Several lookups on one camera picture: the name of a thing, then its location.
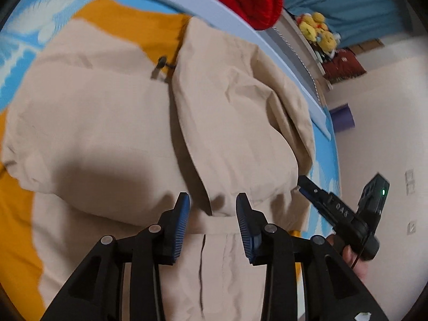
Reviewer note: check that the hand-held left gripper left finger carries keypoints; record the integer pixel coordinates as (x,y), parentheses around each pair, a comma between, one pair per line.
(182,227)

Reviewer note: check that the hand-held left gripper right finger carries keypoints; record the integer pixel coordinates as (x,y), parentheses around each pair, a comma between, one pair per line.
(243,227)

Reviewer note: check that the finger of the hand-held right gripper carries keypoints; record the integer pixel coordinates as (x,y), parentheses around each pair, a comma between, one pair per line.
(314,190)
(309,196)

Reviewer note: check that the beige orange hooded jacket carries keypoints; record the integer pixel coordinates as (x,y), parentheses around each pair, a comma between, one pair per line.
(117,140)

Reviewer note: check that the person's right hand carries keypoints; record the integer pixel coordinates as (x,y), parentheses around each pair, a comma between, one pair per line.
(354,264)

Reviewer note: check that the yellow plush toy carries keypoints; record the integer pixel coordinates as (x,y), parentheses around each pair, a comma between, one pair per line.
(329,41)
(311,25)

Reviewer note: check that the light blue foam bolster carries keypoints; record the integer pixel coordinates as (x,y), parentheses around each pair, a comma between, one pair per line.
(260,43)

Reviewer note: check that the blue printed bed sheet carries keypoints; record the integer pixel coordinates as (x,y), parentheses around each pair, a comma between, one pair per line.
(43,13)

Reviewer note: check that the wall socket plate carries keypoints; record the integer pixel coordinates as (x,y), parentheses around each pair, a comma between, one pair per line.
(411,188)
(410,176)

